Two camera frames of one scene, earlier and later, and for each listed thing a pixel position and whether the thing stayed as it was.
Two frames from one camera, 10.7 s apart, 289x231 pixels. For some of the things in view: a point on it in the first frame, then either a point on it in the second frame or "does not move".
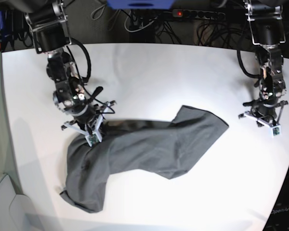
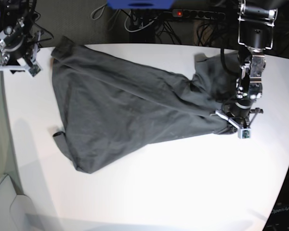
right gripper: (268, 110) → (240, 109)
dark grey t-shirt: (163, 148) → (111, 106)
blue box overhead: (141, 5) does not move
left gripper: (88, 116) → (17, 42)
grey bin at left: (11, 211) does not move
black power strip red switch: (198, 13) does not move
